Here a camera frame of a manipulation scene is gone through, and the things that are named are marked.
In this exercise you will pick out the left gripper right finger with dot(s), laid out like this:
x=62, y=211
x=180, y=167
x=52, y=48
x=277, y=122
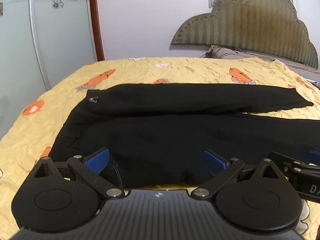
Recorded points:
x=224, y=172

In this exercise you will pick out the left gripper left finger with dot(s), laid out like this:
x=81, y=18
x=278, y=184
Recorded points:
x=88, y=169

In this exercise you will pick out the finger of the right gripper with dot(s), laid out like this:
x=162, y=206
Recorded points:
x=310, y=156
x=287, y=164

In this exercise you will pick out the black pants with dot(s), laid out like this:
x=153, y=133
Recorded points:
x=157, y=134

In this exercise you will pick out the yellow carrot print bedsheet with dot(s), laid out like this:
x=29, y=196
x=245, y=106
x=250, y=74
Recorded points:
x=41, y=118

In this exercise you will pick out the black white patterned cloth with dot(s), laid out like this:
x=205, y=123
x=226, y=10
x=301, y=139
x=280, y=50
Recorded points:
x=316, y=84

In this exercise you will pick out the patterned pillow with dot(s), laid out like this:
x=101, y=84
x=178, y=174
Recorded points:
x=219, y=52

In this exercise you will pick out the frosted glass wardrobe door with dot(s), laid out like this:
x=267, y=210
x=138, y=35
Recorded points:
x=42, y=42

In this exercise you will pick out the olive padded headboard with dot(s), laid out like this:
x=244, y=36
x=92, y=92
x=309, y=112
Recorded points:
x=266, y=26

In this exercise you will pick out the brown wooden door frame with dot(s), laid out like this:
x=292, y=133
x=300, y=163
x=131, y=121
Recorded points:
x=96, y=32

